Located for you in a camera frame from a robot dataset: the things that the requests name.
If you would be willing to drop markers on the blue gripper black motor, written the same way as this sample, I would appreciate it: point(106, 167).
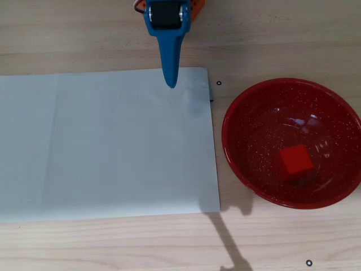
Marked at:
point(164, 17)

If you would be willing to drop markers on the red cube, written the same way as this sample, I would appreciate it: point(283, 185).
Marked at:
point(296, 162)

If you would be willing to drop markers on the red speckled bowl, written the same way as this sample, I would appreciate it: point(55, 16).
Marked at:
point(253, 127)

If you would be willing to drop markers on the white paper sheet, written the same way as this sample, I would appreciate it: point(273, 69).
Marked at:
point(127, 146)

